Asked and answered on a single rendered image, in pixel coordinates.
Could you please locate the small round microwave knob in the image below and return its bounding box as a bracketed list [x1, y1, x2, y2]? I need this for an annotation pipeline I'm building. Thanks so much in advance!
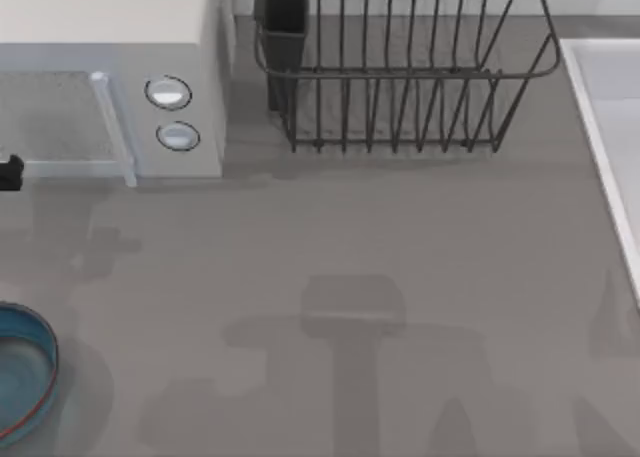
[155, 120, 202, 153]

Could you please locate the large round microwave knob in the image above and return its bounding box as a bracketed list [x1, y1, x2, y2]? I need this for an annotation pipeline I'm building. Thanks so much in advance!
[143, 74, 194, 112]

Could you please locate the black cutlery holder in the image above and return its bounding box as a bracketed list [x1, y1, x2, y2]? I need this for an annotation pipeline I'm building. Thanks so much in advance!
[253, 0, 312, 111]

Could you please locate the microwave oven door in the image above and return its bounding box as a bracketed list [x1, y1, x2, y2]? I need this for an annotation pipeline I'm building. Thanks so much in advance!
[0, 70, 132, 179]

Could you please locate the pale microwave oven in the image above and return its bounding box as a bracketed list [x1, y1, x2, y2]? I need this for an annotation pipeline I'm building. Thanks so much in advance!
[0, 0, 237, 188]

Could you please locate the white sink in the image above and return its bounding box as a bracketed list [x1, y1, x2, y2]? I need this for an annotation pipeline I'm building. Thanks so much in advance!
[557, 38, 640, 312]

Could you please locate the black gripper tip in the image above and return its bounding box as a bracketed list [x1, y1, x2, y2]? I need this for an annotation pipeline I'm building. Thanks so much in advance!
[0, 153, 25, 192]

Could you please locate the blue bowl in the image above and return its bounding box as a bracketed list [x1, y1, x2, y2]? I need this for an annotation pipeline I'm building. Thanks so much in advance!
[0, 300, 60, 443]

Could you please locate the dark wire dish rack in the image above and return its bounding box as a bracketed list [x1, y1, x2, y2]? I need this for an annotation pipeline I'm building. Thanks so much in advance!
[252, 0, 561, 155]

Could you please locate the pale microwave door handle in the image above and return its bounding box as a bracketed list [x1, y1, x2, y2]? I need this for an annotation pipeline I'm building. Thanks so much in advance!
[89, 71, 139, 188]

